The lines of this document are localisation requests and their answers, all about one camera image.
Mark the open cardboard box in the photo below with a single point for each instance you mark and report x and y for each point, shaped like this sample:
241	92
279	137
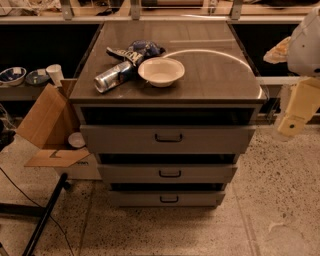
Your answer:
48	124

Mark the grey bottom drawer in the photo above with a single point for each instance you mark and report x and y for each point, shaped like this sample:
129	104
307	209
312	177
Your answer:
166	199

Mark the grey drawer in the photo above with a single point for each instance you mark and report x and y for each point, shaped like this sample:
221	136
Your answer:
145	139
166	199
167	173

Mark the grey drawer cabinet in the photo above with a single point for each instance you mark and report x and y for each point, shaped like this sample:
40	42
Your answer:
217	89

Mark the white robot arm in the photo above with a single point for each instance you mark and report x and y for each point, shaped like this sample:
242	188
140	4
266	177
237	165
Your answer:
303	59

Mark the grey middle drawer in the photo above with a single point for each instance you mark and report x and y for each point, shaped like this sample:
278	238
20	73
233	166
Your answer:
167	173

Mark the black metal stand leg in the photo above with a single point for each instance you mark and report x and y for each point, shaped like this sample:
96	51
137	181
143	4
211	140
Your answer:
43	213

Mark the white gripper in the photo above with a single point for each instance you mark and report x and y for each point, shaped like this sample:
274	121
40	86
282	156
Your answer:
305	53

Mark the blue crumpled chip bag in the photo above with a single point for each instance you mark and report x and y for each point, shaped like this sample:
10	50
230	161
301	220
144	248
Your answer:
137	52

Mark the white paper cup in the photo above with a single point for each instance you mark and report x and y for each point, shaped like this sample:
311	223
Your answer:
55	73

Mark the small white bowl in box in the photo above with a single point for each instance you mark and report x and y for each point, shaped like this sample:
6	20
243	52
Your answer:
76	140

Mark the silver blue drink can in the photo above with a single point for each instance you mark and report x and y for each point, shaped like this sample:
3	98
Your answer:
114	76

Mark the grey top drawer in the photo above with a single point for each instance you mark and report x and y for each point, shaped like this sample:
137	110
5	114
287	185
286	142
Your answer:
145	139

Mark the blue patterned bowl right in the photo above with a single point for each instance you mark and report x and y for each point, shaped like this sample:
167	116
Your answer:
37	77

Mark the blue patterned bowl left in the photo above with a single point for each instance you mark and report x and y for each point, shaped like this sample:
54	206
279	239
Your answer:
13	76

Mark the blue patterned bowl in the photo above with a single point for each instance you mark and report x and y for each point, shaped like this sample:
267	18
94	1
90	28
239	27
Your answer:
37	77
13	76

